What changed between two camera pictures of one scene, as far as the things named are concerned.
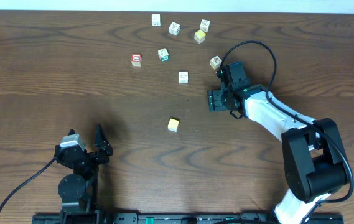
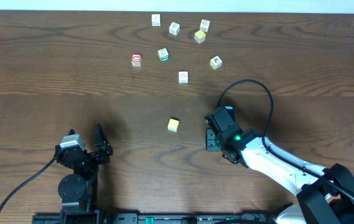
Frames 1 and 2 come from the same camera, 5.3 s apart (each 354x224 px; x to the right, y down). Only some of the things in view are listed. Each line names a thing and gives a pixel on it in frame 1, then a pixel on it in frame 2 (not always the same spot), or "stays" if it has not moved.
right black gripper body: x=220 y=99 to x=213 y=143
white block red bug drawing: x=183 y=76 stays
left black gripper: x=89 y=154 stays
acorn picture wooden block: x=215 y=62 stays
